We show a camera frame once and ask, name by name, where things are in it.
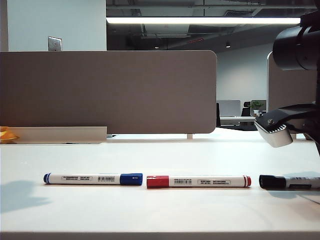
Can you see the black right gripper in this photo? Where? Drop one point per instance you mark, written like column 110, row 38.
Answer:
column 312, row 126

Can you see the black whiteboard marker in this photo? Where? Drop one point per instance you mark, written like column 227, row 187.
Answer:
column 271, row 181

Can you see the red whiteboard marker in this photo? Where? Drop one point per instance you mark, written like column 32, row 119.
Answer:
column 200, row 182

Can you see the blue whiteboard marker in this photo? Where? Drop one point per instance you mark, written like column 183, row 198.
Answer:
column 75, row 179

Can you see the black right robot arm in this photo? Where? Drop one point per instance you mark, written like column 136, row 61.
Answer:
column 292, row 47

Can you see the brown desk divider panel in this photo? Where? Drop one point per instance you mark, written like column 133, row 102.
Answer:
column 287, row 92
column 125, row 92

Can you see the grey desk partition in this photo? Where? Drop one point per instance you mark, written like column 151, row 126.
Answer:
column 228, row 108
column 264, row 107

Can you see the small potted green plant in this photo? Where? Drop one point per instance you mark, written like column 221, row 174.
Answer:
column 256, row 106

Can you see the black office chair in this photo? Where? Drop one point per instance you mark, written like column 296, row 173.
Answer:
column 245, row 110

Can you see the white office desk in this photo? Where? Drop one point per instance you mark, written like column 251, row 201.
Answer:
column 237, row 120

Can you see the black pendant ceiling lamp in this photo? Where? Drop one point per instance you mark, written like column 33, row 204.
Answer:
column 228, row 45

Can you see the red lit ceiling sign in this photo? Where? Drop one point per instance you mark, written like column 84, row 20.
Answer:
column 195, row 41

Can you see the orange yellow object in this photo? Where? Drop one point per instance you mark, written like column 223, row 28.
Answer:
column 7, row 136

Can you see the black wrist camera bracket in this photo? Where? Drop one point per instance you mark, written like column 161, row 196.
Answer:
column 295, row 111

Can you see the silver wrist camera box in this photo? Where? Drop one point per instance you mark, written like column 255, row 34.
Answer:
column 277, row 137

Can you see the metal wall plate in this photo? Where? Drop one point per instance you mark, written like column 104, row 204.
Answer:
column 55, row 44

